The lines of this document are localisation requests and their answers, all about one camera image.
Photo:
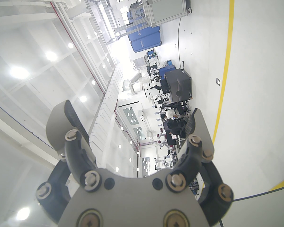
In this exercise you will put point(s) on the dark grey desk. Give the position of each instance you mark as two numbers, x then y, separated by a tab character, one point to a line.
178	85

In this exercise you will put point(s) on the small floor socket plate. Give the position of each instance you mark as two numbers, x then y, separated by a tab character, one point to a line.
218	82

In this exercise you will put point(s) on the person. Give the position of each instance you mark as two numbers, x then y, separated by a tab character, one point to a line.
171	114

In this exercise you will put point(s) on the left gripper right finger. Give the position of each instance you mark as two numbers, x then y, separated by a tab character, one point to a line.
191	157

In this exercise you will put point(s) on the blue machine cabinet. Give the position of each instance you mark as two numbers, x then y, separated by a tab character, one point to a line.
145	38

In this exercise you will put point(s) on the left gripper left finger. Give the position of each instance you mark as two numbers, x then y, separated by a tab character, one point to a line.
79	152

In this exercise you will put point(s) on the clear panel enclosure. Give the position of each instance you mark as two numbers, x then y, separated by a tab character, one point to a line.
104	12

